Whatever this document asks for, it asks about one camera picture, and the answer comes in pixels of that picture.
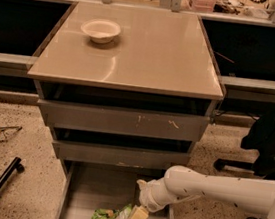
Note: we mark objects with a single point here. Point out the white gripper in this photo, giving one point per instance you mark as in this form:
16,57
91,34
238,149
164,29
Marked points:
148,196

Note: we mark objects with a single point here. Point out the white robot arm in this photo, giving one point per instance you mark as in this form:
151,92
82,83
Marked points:
180,184

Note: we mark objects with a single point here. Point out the middle grey drawer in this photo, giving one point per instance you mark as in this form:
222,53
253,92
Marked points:
121,156

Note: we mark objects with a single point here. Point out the open bottom grey drawer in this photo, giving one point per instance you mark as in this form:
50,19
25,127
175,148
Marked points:
92,186

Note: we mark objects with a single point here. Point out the top grey drawer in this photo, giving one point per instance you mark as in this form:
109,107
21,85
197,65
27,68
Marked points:
131,122

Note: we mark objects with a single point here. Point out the grey drawer cabinet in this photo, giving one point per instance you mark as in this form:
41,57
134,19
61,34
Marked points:
160,62

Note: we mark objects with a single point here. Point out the white paper bowl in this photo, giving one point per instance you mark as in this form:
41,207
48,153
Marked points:
101,31

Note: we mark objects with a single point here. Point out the metal wire hook tool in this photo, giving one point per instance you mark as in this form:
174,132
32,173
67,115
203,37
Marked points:
5,130

